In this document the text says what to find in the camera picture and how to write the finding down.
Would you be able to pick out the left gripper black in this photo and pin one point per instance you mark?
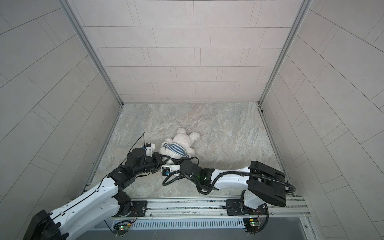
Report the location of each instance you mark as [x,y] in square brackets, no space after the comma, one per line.
[162,159]

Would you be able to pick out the white teddy bear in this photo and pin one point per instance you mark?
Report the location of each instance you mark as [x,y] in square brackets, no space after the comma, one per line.
[182,139]

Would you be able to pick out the blue white striped knit sweater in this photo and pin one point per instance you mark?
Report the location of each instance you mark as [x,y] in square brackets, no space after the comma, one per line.
[176,149]

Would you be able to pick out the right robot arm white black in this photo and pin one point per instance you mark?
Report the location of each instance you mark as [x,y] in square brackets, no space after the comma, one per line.
[260,184]

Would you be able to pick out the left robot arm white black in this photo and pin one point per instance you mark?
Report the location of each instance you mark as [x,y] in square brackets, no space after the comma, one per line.
[103,201]

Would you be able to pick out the ventilation grille strip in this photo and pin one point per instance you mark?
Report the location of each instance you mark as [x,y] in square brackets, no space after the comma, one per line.
[187,224]

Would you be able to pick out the left controller circuit board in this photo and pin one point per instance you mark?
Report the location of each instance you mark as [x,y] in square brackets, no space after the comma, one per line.
[122,227]

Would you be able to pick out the controller circuit board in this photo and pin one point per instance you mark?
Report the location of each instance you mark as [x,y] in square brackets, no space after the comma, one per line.
[251,225]
[122,227]

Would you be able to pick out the right controller circuit board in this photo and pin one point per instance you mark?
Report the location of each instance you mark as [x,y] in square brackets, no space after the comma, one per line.
[251,225]

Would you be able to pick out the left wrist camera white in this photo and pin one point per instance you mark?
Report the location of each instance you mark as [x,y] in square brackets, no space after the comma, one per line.
[149,149]

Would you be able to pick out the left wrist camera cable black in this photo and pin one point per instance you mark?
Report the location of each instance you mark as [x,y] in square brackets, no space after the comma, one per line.
[141,137]

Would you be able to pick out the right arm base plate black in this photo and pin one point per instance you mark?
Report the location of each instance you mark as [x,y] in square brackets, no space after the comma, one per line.
[235,207]

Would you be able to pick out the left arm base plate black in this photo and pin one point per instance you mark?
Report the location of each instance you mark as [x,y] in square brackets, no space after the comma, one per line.
[133,209]

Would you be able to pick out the aluminium mounting rail frame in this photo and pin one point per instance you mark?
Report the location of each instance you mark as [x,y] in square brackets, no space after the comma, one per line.
[211,207]

